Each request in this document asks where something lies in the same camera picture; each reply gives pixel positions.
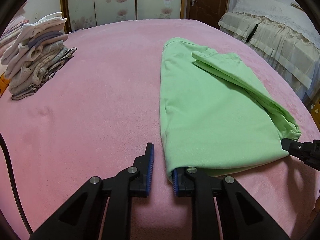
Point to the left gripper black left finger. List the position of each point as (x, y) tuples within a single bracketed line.
[(101, 208)]

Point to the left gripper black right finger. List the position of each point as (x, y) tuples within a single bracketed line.
[(222, 208)]

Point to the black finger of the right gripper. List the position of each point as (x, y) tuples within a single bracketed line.
[(294, 148)]

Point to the light green shirt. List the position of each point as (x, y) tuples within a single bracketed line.
[(215, 114)]

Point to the stack of folded clothes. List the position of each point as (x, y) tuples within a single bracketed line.
[(37, 53)]

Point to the pink fleece bed blanket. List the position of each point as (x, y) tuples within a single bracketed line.
[(102, 108)]

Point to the beige lace covered furniture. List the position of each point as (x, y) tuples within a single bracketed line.
[(283, 36)]

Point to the pink cartoon comforter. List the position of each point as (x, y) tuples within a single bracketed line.
[(4, 83)]

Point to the dark brown wooden door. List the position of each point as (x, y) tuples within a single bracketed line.
[(206, 11)]

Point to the folded pink striped quilt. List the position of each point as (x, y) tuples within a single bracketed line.
[(11, 32)]

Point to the floral sliding wardrobe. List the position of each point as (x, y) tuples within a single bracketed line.
[(84, 14)]

